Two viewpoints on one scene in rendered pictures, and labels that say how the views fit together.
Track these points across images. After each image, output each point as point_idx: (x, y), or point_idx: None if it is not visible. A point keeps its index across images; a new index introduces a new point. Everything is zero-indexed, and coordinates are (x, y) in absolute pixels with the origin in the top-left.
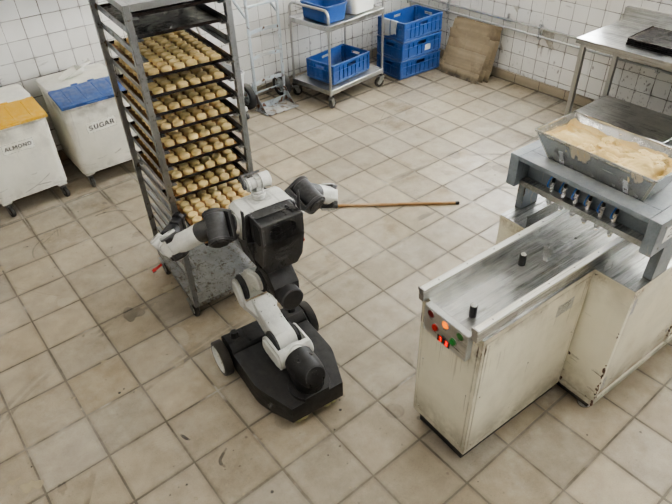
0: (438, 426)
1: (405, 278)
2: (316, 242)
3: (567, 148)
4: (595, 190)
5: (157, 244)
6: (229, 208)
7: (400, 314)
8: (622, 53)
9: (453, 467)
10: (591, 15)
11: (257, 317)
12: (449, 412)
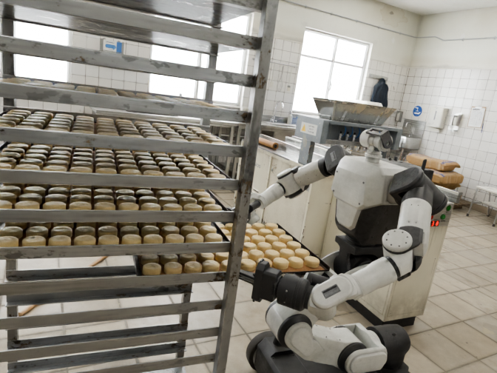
0: (407, 312)
1: (214, 289)
2: (109, 323)
3: (353, 106)
4: (371, 125)
5: (358, 286)
6: (387, 176)
7: (260, 305)
8: (134, 115)
9: (422, 330)
10: (60, 104)
11: (322, 351)
12: (418, 288)
